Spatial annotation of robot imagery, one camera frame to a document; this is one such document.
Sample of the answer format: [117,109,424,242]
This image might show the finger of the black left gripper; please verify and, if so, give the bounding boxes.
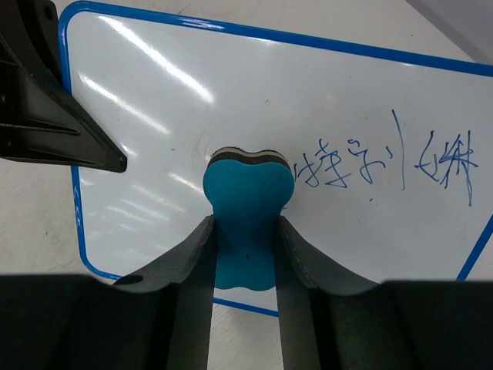
[1,1,127,173]

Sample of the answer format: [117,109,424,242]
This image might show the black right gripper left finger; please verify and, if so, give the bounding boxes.
[1,217,214,369]

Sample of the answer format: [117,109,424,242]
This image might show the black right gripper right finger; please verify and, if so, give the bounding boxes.
[276,217,492,369]

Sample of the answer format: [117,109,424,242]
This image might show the blue bone-shaped eraser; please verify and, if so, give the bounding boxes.
[203,146,295,291]

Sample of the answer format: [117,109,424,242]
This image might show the blue-framed whiteboard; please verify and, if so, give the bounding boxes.
[57,0,493,318]

